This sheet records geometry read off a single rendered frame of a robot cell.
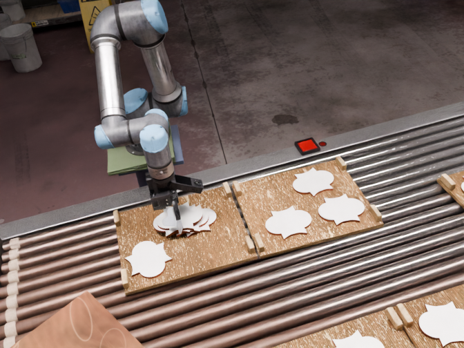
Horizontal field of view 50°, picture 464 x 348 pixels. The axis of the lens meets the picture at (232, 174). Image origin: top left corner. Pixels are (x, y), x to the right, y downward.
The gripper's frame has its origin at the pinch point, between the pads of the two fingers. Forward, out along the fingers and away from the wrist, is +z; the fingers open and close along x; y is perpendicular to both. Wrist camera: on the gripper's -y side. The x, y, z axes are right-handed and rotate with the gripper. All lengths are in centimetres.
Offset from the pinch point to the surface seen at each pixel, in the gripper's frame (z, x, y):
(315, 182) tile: 2.7, -5.6, -48.6
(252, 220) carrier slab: 3.6, 4.8, -23.1
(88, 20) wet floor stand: 65, -356, 53
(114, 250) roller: 6.0, 2.6, 23.0
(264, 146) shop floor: 97, -152, -63
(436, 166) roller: 6, -4, -93
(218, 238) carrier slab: 3.6, 9.4, -10.8
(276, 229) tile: 2.6, 11.9, -29.4
